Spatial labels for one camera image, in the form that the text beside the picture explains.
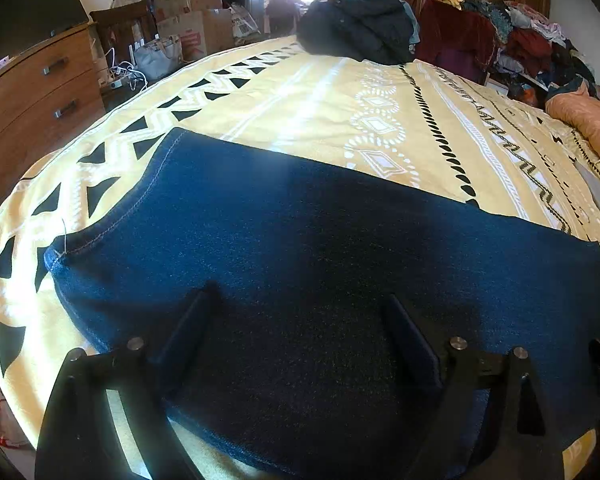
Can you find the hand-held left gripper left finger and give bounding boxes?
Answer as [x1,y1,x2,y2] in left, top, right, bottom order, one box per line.
[34,287,221,480]

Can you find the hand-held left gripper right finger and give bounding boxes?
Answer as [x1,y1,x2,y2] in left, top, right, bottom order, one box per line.
[382,294,566,480]

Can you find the blue denim pants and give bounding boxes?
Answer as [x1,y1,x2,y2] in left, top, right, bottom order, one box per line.
[44,127,600,480]

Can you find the pink bolster pillow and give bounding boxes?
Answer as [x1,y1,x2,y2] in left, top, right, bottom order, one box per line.
[545,82,600,186]

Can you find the yellow patterned bedspread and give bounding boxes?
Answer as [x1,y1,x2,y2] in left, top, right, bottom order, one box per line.
[0,35,600,480]

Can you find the grey handbag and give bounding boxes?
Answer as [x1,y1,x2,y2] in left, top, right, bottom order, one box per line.
[132,35,183,81]

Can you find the wooden dresser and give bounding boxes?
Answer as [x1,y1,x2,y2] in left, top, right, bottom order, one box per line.
[0,22,106,233]

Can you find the cardboard box with red label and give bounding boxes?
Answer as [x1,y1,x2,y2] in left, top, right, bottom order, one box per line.
[156,8,236,63]

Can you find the white printed plastic bag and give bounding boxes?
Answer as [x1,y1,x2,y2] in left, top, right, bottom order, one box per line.
[229,2,261,45]

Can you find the dark wooden chair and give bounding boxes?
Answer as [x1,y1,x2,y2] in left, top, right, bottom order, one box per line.
[90,0,156,76]

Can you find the maroon velvet cloth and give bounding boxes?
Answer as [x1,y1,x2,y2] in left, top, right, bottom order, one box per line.
[415,0,498,83]

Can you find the dark jacket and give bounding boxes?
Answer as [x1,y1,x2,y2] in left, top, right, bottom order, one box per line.
[297,0,421,66]

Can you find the pile of clothes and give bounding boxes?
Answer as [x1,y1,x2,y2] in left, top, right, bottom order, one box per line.
[440,0,600,106]

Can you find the black television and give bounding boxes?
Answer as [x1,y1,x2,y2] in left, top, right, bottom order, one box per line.
[0,0,90,78]

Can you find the white cables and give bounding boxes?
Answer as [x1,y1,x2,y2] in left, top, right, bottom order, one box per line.
[97,47,148,93]

